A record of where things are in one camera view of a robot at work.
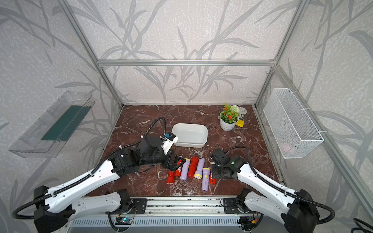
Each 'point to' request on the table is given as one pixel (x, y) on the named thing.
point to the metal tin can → (242, 111)
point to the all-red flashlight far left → (170, 178)
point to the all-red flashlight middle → (193, 166)
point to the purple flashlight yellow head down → (198, 173)
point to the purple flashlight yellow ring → (205, 178)
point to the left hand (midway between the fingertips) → (180, 158)
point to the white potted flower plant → (229, 117)
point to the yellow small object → (240, 123)
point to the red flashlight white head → (178, 172)
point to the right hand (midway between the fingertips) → (215, 172)
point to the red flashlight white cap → (212, 180)
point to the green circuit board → (123, 221)
